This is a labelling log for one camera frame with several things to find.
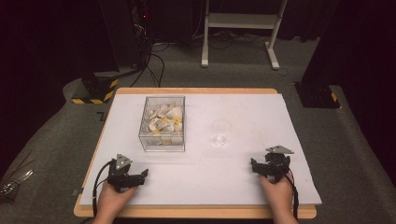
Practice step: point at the black yellow-striped stand base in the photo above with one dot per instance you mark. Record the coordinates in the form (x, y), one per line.
(93, 93)

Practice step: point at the clear plastic box case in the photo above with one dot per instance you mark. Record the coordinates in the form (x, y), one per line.
(162, 147)

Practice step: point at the white metal stand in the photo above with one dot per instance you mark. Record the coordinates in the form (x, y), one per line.
(241, 21)

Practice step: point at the person's left hand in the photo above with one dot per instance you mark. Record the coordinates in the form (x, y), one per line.
(113, 199)

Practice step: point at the person's right hand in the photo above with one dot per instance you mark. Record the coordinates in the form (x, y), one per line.
(278, 194)

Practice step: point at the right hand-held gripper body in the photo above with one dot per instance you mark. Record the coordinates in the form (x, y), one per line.
(277, 163)

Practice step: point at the white board mat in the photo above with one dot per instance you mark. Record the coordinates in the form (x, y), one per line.
(233, 174)

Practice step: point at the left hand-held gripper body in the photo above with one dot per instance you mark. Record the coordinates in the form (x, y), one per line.
(120, 179)

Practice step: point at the clear glass cup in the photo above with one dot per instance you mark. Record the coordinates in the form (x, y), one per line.
(221, 132)

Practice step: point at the wooden table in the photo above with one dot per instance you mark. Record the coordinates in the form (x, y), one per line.
(199, 90)

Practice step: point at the black computer tower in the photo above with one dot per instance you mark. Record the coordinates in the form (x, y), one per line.
(141, 34)

